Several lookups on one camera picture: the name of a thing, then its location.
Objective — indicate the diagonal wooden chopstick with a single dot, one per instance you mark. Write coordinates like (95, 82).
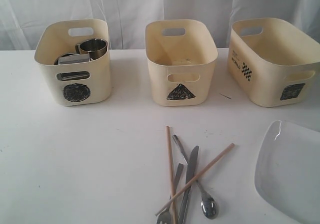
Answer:
(197, 176)

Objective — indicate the steel mug with wire handle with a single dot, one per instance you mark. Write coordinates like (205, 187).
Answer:
(74, 59)

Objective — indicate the cream bin with triangle mark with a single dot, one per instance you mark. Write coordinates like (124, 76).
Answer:
(182, 56)

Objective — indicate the steel table knife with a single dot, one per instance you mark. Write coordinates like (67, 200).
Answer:
(191, 167)

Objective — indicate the cream bin with circle mark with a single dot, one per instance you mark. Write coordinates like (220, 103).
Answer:
(60, 38)

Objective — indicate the white backdrop curtain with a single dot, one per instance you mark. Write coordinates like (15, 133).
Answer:
(23, 21)

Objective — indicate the steel fork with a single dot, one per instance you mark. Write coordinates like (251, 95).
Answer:
(165, 216)

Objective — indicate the steel spoon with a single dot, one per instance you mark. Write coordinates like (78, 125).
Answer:
(208, 205)

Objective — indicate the cream bin with square mark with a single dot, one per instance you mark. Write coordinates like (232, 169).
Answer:
(274, 62)

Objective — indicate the white square plate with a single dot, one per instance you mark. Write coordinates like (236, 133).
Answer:
(287, 171)

